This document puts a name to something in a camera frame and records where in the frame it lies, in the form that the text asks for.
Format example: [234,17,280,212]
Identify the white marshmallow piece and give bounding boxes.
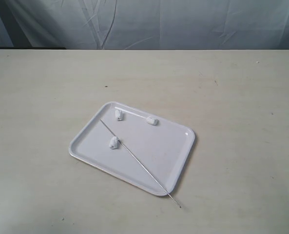
[115,109,124,121]
[109,136,119,150]
[146,116,158,126]

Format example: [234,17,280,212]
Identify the thin metal skewer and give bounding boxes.
[99,119,182,209]

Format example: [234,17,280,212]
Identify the white plastic tray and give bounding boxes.
[69,101,195,196]

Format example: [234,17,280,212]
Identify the white backdrop cloth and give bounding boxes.
[0,0,289,50]

